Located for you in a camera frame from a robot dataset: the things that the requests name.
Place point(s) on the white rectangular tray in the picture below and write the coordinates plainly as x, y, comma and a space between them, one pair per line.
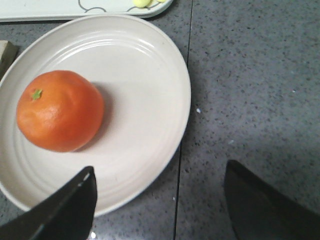
47, 10

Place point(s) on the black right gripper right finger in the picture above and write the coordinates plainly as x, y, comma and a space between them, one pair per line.
259, 212

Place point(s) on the orange fruit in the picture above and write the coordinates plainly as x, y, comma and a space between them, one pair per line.
60, 111

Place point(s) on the white round plate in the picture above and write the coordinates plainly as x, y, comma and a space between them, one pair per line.
147, 93

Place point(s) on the wooden cutting board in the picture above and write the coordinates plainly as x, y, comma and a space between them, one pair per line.
8, 52

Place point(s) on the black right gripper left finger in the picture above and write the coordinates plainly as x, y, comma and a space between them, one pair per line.
65, 215

